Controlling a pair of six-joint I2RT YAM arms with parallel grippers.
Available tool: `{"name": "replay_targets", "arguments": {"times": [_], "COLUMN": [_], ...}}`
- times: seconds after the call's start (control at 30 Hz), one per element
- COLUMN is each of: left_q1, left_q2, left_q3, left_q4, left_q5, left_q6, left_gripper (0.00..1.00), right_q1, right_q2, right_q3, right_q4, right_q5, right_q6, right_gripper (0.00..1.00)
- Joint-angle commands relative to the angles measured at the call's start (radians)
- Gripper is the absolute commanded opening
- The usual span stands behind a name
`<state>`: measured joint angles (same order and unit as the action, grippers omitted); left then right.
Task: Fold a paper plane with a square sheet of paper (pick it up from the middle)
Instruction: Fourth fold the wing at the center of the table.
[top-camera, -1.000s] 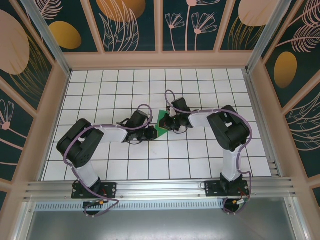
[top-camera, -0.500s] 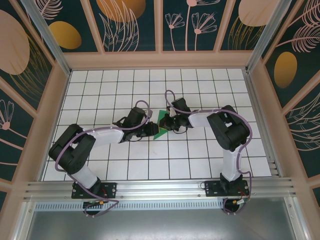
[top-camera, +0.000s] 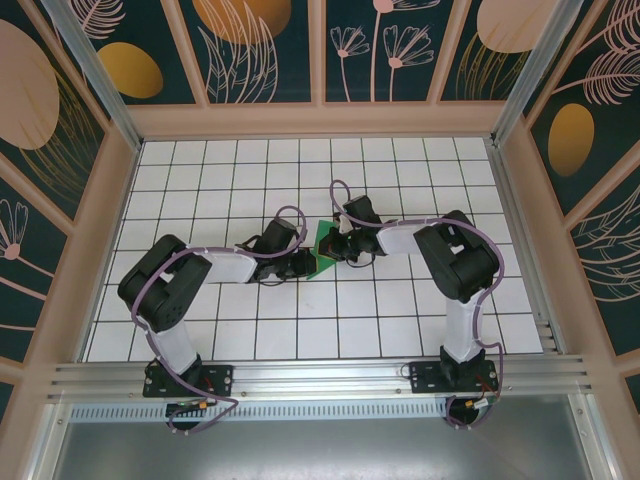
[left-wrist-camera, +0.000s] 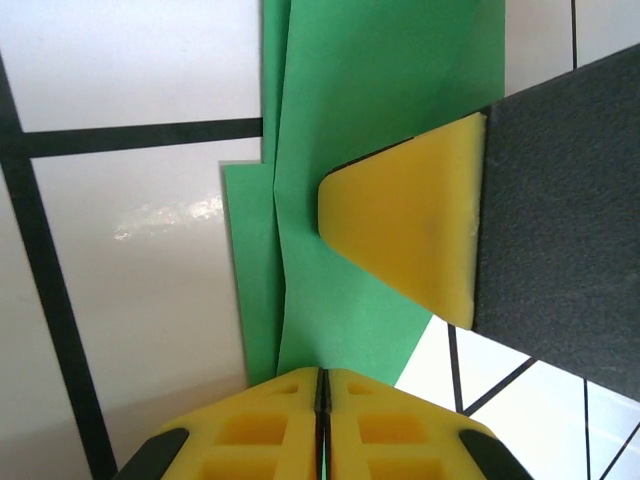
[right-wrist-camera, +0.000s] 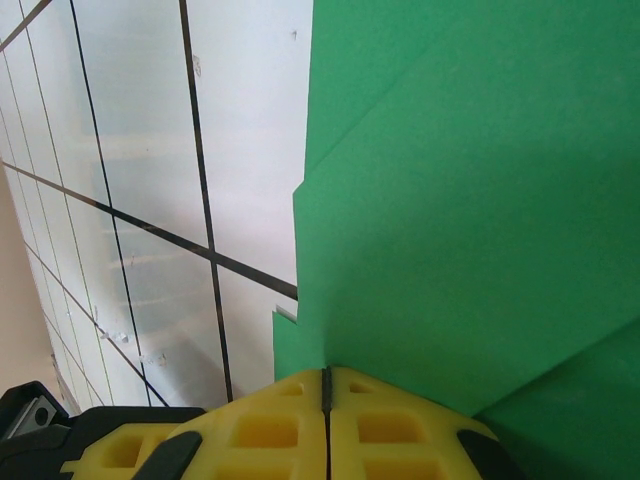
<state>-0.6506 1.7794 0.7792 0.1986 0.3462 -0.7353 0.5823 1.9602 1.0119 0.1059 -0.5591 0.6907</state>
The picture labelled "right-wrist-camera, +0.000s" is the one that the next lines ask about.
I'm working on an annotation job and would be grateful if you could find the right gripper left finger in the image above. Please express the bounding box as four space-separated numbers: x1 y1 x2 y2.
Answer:
60 367 329 480

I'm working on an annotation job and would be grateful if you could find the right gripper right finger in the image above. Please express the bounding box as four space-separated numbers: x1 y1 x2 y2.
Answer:
328 366 517 480

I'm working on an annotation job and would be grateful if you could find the green square paper sheet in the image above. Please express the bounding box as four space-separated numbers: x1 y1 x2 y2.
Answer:
272 0 640 480

